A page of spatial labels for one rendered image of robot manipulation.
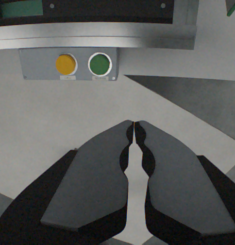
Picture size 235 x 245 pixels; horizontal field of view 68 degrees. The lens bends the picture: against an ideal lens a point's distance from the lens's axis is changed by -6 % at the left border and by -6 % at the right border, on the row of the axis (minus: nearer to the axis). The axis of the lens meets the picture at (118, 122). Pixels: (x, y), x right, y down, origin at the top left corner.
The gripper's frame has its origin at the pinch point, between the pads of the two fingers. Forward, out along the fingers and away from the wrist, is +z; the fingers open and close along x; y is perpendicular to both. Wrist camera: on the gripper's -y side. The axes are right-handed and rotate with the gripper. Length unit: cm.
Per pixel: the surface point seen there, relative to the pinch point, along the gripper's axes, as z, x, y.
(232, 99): 123, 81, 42
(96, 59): 26.0, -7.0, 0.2
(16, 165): 37, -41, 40
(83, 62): 27.2, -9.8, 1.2
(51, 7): 26.1, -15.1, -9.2
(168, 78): 123, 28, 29
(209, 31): 37.2, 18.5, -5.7
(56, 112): 37.4, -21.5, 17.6
